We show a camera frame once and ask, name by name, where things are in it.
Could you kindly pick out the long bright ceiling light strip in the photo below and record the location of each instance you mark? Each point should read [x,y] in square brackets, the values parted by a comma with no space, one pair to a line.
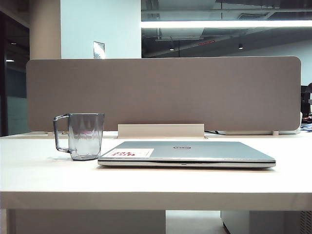
[219,24]

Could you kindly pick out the small framed wall poster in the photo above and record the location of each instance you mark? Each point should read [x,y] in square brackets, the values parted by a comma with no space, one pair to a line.
[99,50]

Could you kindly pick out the silver closed laptop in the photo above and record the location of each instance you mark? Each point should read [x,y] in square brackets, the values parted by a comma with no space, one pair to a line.
[219,153]

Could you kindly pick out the grey-brown fabric desk divider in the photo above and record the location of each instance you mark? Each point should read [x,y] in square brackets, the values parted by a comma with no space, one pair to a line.
[170,92]

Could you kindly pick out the dark glass door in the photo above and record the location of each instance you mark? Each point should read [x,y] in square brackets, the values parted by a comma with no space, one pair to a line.
[14,80]

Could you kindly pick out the white red-lettered sticker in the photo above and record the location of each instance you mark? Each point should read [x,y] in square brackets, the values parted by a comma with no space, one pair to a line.
[131,153]

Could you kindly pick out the black background office equipment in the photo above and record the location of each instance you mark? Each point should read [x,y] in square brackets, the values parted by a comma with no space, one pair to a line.
[306,97]

